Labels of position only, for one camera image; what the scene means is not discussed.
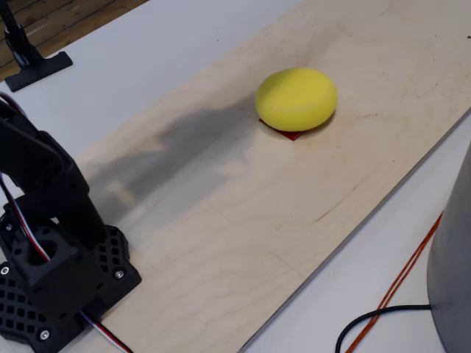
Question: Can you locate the black camera stand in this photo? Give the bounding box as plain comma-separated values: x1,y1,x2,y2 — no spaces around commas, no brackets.
0,0,74,93

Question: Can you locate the thin black cable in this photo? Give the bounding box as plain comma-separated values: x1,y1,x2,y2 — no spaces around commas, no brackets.
335,304,432,353

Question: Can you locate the white red black base cable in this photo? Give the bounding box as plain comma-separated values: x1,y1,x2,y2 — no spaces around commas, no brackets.
79,310,133,353

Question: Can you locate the yellow round sponge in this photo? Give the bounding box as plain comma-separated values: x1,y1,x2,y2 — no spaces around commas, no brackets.
255,68,339,132

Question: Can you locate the light plywood board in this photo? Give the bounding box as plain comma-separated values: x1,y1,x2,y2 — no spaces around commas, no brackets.
71,0,471,353

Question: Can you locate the white red black shoulder wire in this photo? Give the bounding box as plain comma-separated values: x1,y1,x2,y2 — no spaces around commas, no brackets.
0,172,51,263

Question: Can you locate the grey round lamp shade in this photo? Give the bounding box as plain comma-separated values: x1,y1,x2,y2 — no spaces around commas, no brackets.
426,141,471,353

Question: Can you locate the red square plate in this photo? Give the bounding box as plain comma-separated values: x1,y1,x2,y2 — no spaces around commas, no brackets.
258,118,305,142

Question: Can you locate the thin orange wire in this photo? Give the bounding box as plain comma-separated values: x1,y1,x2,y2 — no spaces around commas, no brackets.
352,220,442,353
344,211,445,353

